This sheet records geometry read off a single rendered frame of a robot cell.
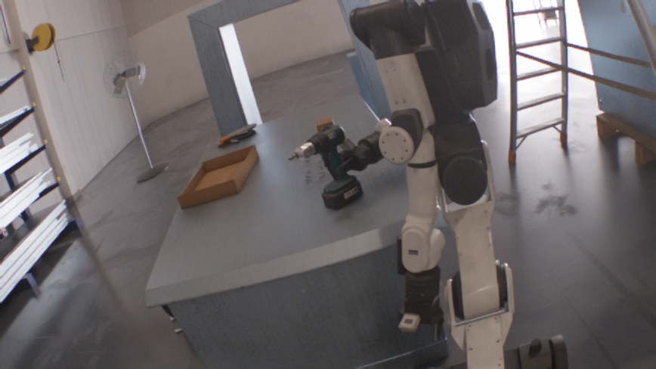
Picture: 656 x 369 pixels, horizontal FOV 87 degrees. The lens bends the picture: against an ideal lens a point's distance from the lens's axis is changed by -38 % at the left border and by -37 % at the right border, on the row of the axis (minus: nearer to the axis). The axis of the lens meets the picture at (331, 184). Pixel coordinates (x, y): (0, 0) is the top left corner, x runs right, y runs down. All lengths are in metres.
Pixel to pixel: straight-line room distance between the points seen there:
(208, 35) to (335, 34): 7.89
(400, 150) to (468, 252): 0.36
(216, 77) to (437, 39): 2.31
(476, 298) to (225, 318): 0.81
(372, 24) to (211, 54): 2.32
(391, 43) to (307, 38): 9.99
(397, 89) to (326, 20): 9.97
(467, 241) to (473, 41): 0.51
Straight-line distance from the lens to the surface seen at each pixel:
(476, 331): 1.29
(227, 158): 2.49
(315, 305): 1.58
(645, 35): 1.73
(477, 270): 1.28
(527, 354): 1.48
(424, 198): 1.11
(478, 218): 1.30
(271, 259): 1.47
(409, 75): 1.06
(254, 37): 11.11
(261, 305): 1.59
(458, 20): 1.16
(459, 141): 1.18
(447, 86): 1.18
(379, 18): 1.06
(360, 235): 1.45
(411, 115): 1.05
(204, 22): 3.30
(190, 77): 11.49
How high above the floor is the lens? 1.29
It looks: 21 degrees down
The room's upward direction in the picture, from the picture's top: 18 degrees counter-clockwise
